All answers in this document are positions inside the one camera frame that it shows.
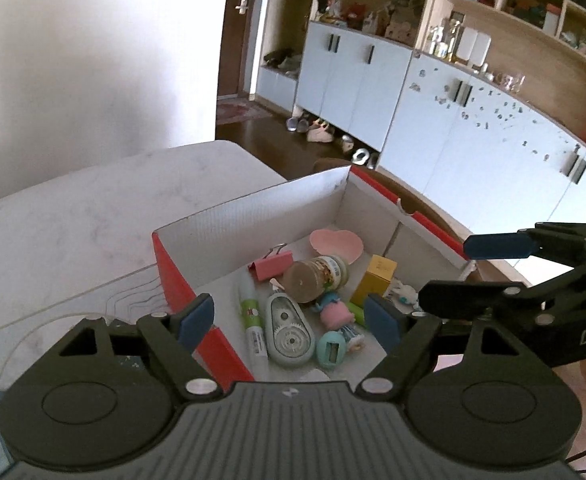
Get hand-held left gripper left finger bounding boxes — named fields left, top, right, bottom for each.
left=55, top=294, right=224, bottom=402

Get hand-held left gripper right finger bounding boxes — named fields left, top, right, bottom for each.
left=355, top=294, right=526, bottom=403

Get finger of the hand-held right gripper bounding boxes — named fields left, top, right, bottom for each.
left=417, top=259, right=586, bottom=327
left=463, top=222, right=586, bottom=264

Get small yellow box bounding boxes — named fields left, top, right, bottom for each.
left=351, top=255, right=398, bottom=302

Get pink doll with blue hat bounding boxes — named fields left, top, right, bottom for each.
left=314, top=292, right=368, bottom=352

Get green and white glue pen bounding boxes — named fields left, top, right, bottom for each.
left=239, top=276, right=270, bottom=361

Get teal pencil sharpener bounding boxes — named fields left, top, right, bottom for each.
left=315, top=330, right=348, bottom=372

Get small jar with brown lid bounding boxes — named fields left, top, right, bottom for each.
left=284, top=255, right=350, bottom=304

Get grey correction tape dispenser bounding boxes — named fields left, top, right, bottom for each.
left=265, top=291, right=318, bottom=367

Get pink binder clip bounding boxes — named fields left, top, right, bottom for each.
left=249, top=243, right=294, bottom=279

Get red cardboard box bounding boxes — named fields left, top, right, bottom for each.
left=152, top=165, right=474, bottom=384

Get white rounded container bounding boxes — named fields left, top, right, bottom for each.
left=473, top=32, right=492, bottom=67
left=455, top=26, right=476, bottom=64

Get row of shoes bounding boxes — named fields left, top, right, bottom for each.
left=285, top=114, right=382, bottom=170

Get cluster of clear bottles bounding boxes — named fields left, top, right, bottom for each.
left=427, top=10, right=464, bottom=61

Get red patterned rug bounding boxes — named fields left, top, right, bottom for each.
left=216, top=100, right=274, bottom=124

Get colourful cubby shelf toys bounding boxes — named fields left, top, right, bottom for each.
left=448, top=0, right=586, bottom=61

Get row of shelf ornaments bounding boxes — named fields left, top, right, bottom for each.
left=315, top=0, right=424, bottom=44

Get pile of dark shoes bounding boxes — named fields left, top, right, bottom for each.
left=263, top=49, right=304, bottom=77

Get dark brown door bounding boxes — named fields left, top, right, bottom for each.
left=217, top=0, right=274, bottom=102

